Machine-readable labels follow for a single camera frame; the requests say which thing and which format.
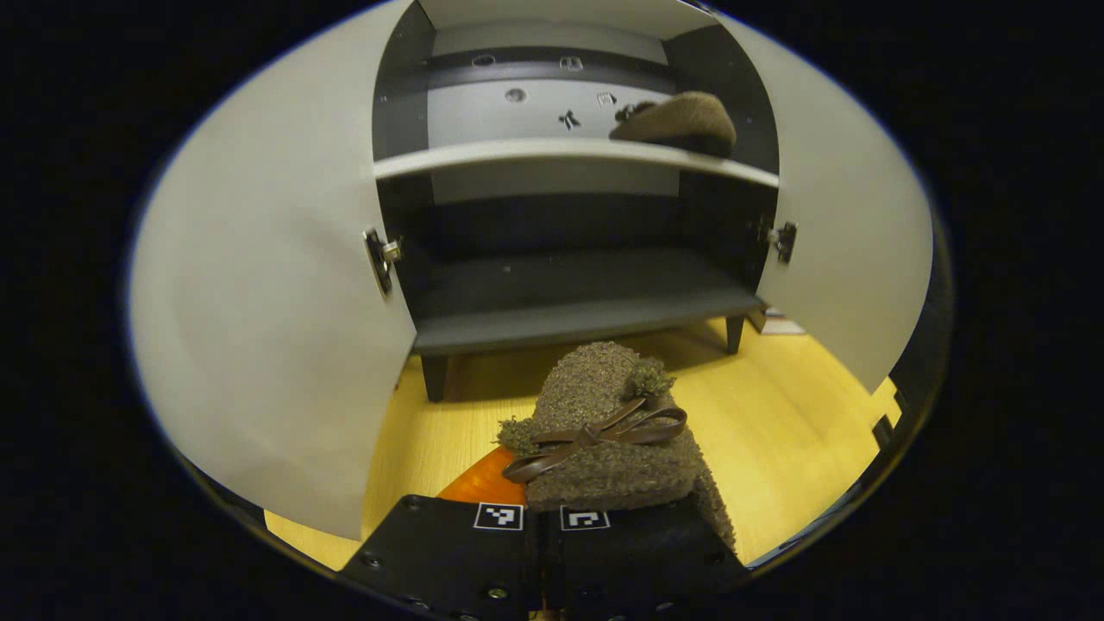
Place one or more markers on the brown fuzzy shoe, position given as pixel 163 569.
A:
pixel 604 448
pixel 681 121

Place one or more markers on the grey cabinet door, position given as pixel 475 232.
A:
pixel 267 302
pixel 854 233

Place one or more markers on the grey shoe cabinet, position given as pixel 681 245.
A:
pixel 561 293

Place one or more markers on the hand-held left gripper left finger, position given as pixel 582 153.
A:
pixel 448 561

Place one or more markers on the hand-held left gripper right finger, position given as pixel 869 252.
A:
pixel 630 561

